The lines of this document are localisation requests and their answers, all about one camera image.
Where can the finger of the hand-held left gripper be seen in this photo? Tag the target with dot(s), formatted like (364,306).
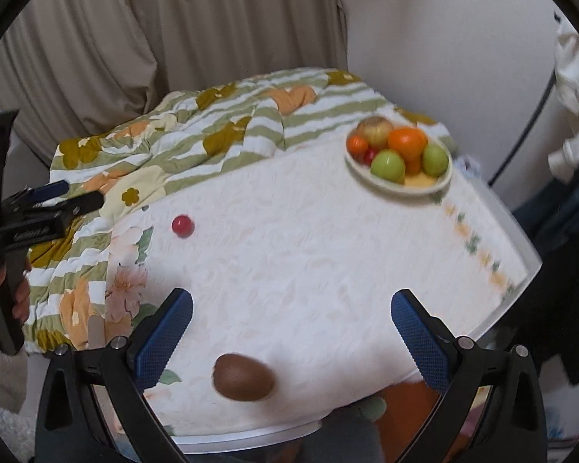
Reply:
(82,204)
(50,190)

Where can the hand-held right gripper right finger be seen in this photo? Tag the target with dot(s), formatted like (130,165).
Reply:
(422,342)

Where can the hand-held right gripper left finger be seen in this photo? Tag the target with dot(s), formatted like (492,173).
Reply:
(166,333)

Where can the brown kiwi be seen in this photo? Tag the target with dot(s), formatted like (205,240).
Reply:
(243,377)

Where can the red cherry tomato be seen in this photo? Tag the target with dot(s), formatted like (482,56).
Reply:
(182,225)
(369,156)

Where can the cream plate with yellow pattern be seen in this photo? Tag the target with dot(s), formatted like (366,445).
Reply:
(422,185)

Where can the medium mandarin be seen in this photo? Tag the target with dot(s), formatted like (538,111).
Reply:
(413,166)

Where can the green apple with stem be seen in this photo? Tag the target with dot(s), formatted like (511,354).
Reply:
(388,166)

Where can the round green guava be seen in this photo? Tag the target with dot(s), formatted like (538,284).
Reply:
(435,160)

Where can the large orange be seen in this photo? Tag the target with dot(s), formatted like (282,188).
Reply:
(407,141)

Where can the small mandarin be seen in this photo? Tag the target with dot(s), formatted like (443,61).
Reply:
(356,144)

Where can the person's left forearm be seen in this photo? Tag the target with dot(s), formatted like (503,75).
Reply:
(0,386)

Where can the orange cloth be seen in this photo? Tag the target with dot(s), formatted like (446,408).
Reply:
(405,415)

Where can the white floral tablecloth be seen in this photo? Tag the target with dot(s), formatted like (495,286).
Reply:
(318,260)

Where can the white table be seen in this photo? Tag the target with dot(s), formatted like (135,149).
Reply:
(251,437)

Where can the dark garment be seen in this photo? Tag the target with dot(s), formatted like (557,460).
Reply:
(569,251)

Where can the green striped floral blanket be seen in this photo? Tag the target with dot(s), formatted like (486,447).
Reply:
(251,130)

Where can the beige curtain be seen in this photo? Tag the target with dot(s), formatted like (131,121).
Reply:
(173,24)

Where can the yellow brown pear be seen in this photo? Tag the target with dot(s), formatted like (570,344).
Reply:
(374,130)

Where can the white garment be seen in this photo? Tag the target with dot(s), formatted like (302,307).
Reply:
(576,82)

